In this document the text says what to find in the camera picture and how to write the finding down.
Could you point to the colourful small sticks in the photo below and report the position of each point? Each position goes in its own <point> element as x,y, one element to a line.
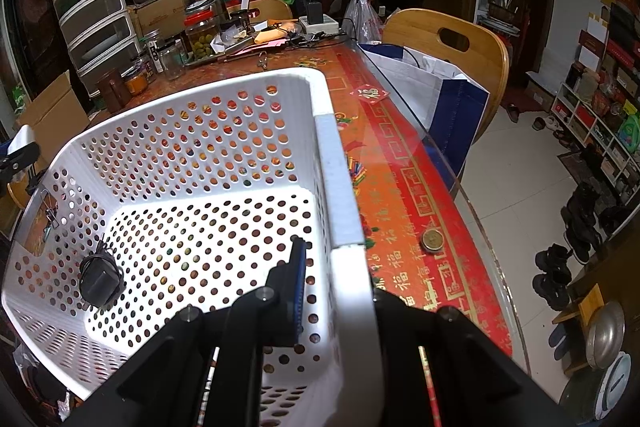
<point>356,171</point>

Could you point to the white perforated plastic basket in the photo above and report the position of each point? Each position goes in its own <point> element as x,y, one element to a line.
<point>345,207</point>

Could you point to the metal pot lid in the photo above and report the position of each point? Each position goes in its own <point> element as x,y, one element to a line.
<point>605,334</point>

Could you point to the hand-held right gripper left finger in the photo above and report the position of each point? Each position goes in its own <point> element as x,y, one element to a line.
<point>300,287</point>

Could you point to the black power adapter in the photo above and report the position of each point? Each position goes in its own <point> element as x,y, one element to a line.
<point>100,279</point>

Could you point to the black shoes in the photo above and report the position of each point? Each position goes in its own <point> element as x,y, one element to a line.
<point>552,277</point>

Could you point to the small orange jar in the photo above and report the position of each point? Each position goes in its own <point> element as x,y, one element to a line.
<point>136,83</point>

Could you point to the red printed tablecloth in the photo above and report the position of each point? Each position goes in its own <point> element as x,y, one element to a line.
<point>415,187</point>

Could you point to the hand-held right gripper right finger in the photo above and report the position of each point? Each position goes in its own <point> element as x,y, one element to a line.
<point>395,322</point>

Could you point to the black claw clip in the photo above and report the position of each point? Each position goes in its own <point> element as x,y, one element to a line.
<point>17,159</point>

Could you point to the black plug adapter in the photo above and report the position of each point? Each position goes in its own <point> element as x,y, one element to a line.
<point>315,12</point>

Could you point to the open cardboard box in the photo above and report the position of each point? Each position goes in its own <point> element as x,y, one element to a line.
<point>52,107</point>

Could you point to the empty glass jar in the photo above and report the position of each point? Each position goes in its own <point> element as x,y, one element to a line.
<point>171,62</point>

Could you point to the clear plastic bag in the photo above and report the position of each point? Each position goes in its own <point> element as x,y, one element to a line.
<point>364,19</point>

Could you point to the glass jar of green olives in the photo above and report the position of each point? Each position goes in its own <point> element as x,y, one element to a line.
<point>201,34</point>

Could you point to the white and blue shopping bag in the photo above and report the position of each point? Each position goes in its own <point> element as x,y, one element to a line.
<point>430,87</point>

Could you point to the white cube shelf with goods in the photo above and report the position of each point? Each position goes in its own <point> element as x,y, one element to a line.
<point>605,107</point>

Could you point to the black boots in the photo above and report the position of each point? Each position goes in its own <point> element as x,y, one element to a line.
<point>582,222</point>

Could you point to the small red paper square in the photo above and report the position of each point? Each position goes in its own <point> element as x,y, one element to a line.
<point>369,94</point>

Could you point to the brown cardboard box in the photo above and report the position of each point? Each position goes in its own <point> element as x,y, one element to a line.
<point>160,12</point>

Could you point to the white power strip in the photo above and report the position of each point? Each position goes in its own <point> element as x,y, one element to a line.
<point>320,24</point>

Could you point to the white plastic drawer tower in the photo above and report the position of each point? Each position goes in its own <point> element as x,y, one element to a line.
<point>95,22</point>

